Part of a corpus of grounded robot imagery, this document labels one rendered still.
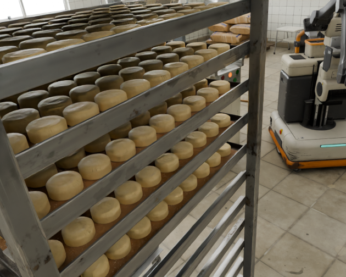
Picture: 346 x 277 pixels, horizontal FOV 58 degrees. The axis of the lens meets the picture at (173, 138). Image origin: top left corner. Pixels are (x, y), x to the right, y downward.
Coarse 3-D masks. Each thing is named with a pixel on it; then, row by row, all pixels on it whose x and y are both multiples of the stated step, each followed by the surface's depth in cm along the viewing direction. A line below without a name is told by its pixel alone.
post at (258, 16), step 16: (256, 0) 66; (256, 16) 68; (256, 32) 69; (256, 48) 71; (256, 64) 73; (256, 80) 74; (256, 96) 76; (256, 112) 78; (256, 128) 80; (256, 144) 82; (256, 160) 85; (256, 176) 88; (256, 192) 91; (256, 208) 94; (256, 224) 98
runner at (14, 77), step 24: (240, 0) 64; (168, 24) 47; (192, 24) 52; (72, 48) 35; (96, 48) 38; (120, 48) 41; (144, 48) 44; (0, 72) 29; (24, 72) 31; (48, 72) 33; (72, 72) 36; (0, 96) 30
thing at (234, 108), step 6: (228, 66) 231; (234, 66) 230; (240, 66) 232; (210, 78) 214; (240, 78) 236; (240, 96) 243; (234, 102) 240; (240, 102) 246; (228, 108) 238; (234, 108) 242; (234, 114) 245; (234, 138) 255
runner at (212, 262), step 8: (240, 224) 95; (232, 232) 96; (224, 240) 93; (232, 240) 92; (224, 248) 88; (216, 256) 85; (208, 264) 86; (216, 264) 86; (200, 272) 84; (208, 272) 82
